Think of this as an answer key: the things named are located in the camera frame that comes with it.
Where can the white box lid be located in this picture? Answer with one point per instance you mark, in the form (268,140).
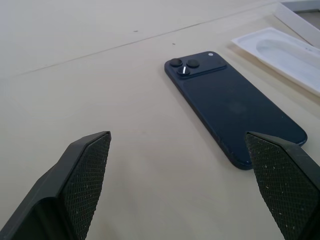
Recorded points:
(295,22)

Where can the white box base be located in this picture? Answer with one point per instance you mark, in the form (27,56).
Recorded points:
(280,50)

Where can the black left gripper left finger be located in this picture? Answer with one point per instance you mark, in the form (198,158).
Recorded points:
(75,190)

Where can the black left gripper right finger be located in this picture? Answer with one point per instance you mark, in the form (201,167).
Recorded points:
(282,190)

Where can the dark blue smartphone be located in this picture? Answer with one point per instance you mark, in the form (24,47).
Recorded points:
(225,100)

